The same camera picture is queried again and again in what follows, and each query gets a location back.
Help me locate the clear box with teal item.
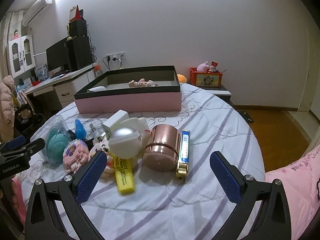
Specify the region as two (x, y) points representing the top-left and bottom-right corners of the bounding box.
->
(42, 115), (71, 166)

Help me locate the pink block donut toy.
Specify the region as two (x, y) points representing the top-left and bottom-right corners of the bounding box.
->
(63, 139), (91, 174)

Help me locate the blue plastic tool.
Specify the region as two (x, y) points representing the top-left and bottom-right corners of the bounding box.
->
(75, 119), (87, 140)

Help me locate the clear skull glass bottle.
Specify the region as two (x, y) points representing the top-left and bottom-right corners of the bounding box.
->
(89, 119), (107, 142)

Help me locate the blue gold harmonica box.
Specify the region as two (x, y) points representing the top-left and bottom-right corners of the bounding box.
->
(175, 130), (190, 180)

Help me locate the white power adapter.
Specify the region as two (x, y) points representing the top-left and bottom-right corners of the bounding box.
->
(102, 109), (129, 137)

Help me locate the white mini hair dryer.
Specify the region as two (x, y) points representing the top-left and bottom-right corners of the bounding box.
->
(87, 86), (106, 93)

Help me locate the yellow highlighter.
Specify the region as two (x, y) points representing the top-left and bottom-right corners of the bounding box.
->
(113, 155), (136, 194)

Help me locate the white round lamp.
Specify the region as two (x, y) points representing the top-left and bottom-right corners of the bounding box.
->
(108, 127), (142, 159)

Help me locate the rose gold cylinder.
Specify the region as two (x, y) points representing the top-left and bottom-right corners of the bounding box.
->
(143, 124), (180, 172)

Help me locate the pink puffer jacket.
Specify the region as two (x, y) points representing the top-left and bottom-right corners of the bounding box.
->
(0, 75), (15, 142)

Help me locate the striped white bed cover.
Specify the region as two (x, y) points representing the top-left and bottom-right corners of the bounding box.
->
(19, 82), (266, 240)

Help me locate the pink blanket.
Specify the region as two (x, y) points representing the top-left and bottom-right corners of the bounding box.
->
(265, 146), (320, 239)

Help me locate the white desk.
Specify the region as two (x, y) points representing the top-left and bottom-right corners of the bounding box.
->
(25, 64), (95, 110)

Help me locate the white glass door cabinet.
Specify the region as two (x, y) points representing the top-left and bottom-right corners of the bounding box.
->
(7, 35), (36, 78)

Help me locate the black computer monitor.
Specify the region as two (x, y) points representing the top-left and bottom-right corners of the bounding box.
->
(46, 38), (69, 72)

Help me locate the pink black storage box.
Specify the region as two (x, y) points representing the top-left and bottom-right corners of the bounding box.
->
(74, 66), (182, 114)

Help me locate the orange cap water bottle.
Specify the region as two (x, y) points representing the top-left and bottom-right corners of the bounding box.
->
(94, 64), (103, 77)

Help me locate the black computer tower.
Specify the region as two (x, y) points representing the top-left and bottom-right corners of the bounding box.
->
(66, 36), (93, 72)

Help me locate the pink figurine on cabinet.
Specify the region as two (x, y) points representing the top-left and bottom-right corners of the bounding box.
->
(13, 29), (20, 40)

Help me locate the red toy crate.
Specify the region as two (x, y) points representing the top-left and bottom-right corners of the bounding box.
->
(190, 68), (222, 88)

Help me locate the beige curtain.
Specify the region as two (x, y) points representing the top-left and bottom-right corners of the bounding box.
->
(0, 12), (12, 80)

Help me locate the black small speaker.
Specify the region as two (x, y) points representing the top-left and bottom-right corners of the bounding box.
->
(68, 20), (87, 37)

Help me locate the orange night light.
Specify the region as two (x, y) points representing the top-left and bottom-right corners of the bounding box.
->
(177, 74), (188, 83)

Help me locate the red desk calendar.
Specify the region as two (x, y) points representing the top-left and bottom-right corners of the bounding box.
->
(69, 5), (83, 23)

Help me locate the white air conditioner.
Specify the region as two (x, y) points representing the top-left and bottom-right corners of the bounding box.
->
(22, 0), (53, 26)

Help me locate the wall power outlet strip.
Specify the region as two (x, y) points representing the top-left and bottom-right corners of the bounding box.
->
(105, 51), (125, 61)

